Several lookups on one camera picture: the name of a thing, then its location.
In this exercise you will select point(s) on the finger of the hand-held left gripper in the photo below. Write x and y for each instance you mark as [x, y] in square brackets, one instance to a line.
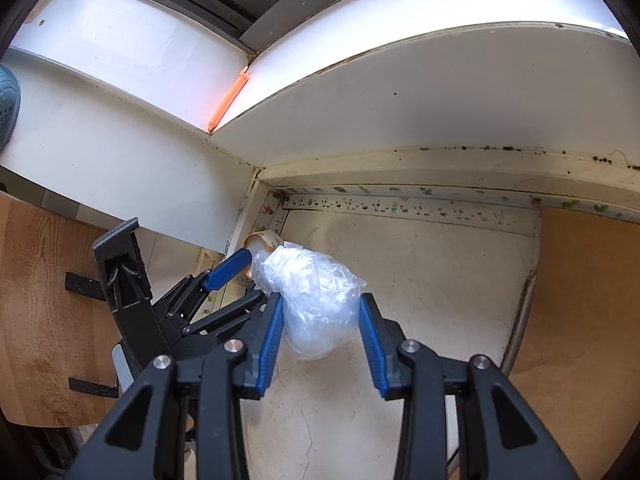
[235, 312]
[227, 269]

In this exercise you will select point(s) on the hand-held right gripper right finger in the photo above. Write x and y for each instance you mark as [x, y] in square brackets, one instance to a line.
[372, 350]

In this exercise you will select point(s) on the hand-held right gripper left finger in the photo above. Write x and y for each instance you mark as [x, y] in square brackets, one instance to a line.
[270, 350]

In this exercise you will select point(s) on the clear plastic bag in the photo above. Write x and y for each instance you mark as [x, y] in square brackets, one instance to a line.
[315, 300]

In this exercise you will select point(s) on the black metal board rack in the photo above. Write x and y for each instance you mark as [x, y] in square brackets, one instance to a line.
[82, 285]

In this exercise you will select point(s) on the wooden cutting board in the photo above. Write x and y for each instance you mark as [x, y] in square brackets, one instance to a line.
[45, 285]

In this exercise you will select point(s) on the printed sealing tape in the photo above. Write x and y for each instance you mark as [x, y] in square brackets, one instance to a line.
[400, 205]

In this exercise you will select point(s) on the orange plastic stick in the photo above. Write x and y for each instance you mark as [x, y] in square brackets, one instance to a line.
[227, 97]

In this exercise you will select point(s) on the brown cardboard sheet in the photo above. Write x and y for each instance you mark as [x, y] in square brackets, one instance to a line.
[585, 310]

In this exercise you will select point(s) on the grey-blue plastic colander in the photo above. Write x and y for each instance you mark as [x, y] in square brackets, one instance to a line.
[7, 105]

